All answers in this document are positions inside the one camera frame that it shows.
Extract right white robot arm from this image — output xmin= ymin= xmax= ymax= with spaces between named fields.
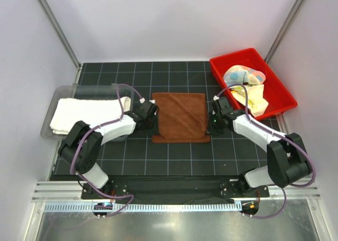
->
xmin=206 ymin=96 xmax=314 ymax=197

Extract clear plastic tray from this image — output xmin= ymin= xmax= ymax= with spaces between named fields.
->
xmin=41 ymin=84 xmax=136 ymax=140

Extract aluminium frame post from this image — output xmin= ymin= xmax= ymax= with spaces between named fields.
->
xmin=37 ymin=0 xmax=81 ymax=69
xmin=265 ymin=0 xmax=306 ymax=63

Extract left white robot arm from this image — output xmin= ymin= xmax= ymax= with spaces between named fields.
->
xmin=58 ymin=99 xmax=159 ymax=199

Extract purple cable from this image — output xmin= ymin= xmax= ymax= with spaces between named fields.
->
xmin=69 ymin=84 xmax=146 ymax=231
xmin=213 ymin=84 xmax=317 ymax=219

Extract patterned white cloth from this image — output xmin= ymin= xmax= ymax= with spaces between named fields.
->
xmin=223 ymin=65 xmax=269 ymax=117

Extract brown towel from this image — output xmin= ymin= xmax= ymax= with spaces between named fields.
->
xmin=152 ymin=92 xmax=211 ymax=144

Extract left aluminium frame post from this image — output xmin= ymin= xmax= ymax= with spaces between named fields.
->
xmin=37 ymin=0 xmax=81 ymax=69

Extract red plastic bin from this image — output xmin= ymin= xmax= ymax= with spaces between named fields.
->
xmin=210 ymin=48 xmax=297 ymax=120

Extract right aluminium frame post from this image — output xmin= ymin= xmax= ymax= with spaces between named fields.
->
xmin=265 ymin=0 xmax=306 ymax=63

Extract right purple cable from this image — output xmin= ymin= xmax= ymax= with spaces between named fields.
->
xmin=213 ymin=84 xmax=317 ymax=219

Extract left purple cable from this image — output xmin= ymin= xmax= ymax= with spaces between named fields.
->
xmin=69 ymin=84 xmax=146 ymax=231

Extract slotted metal rail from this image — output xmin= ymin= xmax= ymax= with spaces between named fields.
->
xmin=43 ymin=201 xmax=242 ymax=214

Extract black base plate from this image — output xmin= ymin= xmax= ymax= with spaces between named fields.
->
xmin=80 ymin=174 xmax=270 ymax=202

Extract large white towel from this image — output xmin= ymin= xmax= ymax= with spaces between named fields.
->
xmin=51 ymin=97 xmax=130 ymax=135

